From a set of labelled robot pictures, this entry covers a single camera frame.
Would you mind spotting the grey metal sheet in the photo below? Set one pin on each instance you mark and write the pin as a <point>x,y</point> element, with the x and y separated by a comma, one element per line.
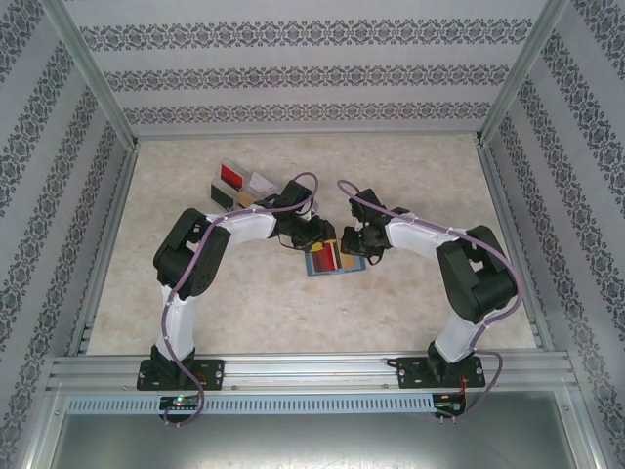
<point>312,444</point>

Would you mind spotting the plain black card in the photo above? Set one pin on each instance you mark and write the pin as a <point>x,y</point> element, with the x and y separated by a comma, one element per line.
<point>220,195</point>

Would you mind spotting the white card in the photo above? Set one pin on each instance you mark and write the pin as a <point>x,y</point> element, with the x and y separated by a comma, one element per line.
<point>261,183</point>

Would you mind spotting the small controller board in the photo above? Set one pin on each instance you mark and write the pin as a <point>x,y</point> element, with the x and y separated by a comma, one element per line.
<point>451,405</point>
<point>180,403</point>

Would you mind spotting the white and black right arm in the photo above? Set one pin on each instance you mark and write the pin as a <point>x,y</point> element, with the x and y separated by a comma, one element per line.
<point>415,237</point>

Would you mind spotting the gold card black stripe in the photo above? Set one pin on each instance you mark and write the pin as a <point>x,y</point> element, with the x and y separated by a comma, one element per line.
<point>245,199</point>

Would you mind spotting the aluminium mounting rail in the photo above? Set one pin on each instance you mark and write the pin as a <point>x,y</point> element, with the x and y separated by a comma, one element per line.
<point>307,371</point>

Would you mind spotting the red striped card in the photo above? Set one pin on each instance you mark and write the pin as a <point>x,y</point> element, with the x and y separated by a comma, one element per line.
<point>326,259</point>

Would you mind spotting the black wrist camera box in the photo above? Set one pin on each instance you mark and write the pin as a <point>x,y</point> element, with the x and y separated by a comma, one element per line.
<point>352,240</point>
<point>323,229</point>

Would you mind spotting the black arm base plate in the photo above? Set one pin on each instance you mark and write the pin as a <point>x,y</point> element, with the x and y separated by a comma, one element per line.
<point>215,373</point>
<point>410,373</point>

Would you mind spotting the aluminium side rail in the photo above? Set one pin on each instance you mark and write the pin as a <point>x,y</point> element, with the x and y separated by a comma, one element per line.
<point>105,249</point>
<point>517,254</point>

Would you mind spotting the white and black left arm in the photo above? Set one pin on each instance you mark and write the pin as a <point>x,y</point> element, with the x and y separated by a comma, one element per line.
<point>244,227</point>

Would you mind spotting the aluminium frame post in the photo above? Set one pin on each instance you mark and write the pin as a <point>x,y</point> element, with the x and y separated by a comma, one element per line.
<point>93,73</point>
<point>525,68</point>

